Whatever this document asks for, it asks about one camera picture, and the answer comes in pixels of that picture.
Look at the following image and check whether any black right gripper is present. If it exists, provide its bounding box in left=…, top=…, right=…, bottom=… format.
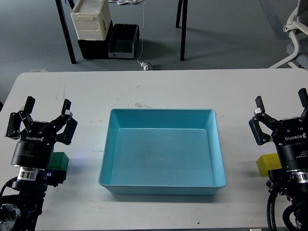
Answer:
left=248, top=88, right=308, bottom=171

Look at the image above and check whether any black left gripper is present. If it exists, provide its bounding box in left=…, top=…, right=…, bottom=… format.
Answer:
left=5, top=96, right=77, bottom=169

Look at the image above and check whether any green block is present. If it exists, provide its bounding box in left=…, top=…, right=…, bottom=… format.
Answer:
left=49, top=152, right=69, bottom=171

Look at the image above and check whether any yellow block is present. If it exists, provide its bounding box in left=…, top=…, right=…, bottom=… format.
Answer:
left=256, top=153, right=282, bottom=177

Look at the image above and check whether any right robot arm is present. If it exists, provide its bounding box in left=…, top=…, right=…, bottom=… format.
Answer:
left=249, top=88, right=308, bottom=231

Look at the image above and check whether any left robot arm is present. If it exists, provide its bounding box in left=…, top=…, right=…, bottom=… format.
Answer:
left=0, top=96, right=77, bottom=231

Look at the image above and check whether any light blue plastic box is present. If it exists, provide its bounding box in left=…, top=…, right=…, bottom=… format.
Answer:
left=99, top=109, right=226, bottom=195

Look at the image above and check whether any black storage crate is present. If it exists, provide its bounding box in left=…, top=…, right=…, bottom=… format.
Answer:
left=77, top=21, right=114, bottom=60

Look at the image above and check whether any white office chair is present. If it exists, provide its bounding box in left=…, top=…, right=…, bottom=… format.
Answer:
left=270, top=0, right=308, bottom=70

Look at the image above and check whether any black open bin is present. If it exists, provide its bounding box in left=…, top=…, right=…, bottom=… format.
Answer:
left=108, top=24, right=140, bottom=59

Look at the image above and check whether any white plastic crate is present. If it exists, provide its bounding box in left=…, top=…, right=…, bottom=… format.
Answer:
left=70, top=0, right=111, bottom=41

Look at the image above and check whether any white power adapter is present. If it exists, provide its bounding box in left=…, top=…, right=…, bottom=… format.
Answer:
left=140, top=62, right=155, bottom=71

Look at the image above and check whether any black left table leg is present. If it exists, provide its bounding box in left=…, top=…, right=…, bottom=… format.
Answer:
left=55, top=0, right=77, bottom=64

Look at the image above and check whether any black table leg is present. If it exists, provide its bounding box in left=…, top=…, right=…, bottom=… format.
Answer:
left=175, top=0, right=188, bottom=61
left=55, top=0, right=77, bottom=64

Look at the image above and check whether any black right table leg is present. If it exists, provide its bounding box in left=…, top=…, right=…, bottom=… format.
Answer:
left=175, top=0, right=188, bottom=61

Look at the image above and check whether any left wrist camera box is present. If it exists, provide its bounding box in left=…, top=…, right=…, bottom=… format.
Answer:
left=38, top=169, right=66, bottom=187

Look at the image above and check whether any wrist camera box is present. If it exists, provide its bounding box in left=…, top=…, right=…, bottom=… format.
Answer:
left=268, top=168, right=291, bottom=183
left=38, top=169, right=66, bottom=187

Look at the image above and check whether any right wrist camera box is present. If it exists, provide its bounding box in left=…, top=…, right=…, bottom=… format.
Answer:
left=268, top=168, right=291, bottom=183

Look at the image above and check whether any white hanging cable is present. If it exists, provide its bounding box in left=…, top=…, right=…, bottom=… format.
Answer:
left=137, top=0, right=145, bottom=64

